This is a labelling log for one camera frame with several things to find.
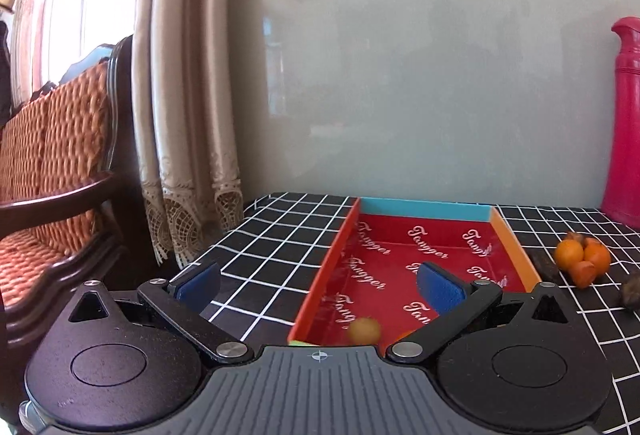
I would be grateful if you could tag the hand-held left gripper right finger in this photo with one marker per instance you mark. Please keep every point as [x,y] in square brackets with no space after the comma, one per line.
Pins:
[440,289]

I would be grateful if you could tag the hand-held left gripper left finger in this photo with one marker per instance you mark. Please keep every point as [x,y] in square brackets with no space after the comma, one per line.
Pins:
[199,286]

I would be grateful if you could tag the red printed cardboard box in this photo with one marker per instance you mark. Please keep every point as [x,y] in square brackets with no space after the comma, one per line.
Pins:
[400,225]

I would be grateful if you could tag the small yellow round fruit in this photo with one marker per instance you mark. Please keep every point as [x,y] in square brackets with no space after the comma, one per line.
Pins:
[365,330]

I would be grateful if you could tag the black white-grid tablecloth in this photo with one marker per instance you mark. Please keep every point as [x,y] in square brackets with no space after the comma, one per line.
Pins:
[280,240]

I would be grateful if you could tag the small orange fruit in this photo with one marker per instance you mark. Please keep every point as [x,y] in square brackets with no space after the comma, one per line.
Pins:
[584,273]
[598,256]
[569,255]

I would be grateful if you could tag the wooden armchair with orange cushions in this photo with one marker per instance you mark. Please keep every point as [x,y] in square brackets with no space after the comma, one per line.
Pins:
[55,165]

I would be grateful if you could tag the dark brown dried fruit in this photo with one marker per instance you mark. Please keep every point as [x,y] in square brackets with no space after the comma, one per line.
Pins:
[631,292]

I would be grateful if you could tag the beige lace-trimmed curtain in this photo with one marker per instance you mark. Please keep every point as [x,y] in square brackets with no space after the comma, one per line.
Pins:
[185,90]

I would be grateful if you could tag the dark hanging garment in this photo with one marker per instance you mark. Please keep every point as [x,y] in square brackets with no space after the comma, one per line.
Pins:
[3,65]

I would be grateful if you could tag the straw hat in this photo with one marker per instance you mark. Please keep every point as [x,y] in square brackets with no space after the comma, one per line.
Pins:
[6,0]

